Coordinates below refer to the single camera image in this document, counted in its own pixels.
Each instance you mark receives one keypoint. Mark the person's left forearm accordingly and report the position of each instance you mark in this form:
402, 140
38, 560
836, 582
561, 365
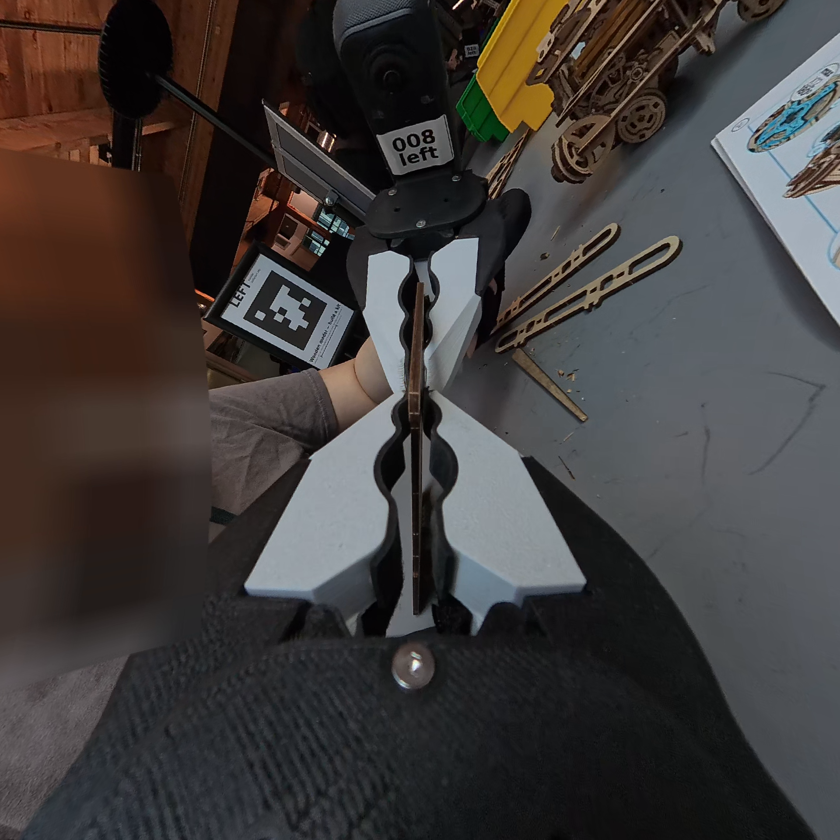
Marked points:
358, 387

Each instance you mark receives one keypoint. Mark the instruction booklet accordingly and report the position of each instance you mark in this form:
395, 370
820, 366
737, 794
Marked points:
807, 197

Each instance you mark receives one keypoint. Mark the plywood model part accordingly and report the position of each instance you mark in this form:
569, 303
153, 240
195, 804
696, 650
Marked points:
416, 499

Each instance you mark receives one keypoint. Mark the wooden wedge stick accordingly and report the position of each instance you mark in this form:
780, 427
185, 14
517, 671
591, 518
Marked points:
548, 384

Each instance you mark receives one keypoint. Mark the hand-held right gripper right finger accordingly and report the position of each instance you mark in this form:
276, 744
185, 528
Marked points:
512, 525

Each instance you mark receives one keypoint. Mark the wooden lattice strip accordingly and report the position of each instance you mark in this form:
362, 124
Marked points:
508, 164

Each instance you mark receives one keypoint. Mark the black disc on pole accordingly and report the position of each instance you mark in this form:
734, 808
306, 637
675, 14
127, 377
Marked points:
134, 59

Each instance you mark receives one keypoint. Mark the slotted wooden strip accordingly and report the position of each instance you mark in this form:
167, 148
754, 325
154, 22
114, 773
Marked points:
614, 229
674, 244

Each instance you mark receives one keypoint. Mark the green plastic bin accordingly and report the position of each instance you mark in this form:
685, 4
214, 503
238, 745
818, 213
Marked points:
476, 108

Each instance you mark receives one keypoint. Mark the yellow plastic bin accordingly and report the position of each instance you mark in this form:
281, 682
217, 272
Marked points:
512, 59

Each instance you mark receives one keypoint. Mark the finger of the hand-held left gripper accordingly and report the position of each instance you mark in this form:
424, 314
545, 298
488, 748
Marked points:
380, 295
459, 282

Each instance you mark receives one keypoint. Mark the wooden model vehicle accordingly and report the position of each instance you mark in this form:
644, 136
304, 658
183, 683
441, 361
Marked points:
590, 85

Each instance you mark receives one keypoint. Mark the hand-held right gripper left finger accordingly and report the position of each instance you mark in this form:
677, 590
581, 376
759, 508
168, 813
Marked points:
315, 525

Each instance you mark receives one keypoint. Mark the framed black-white marker sign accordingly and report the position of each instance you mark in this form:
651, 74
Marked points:
289, 308

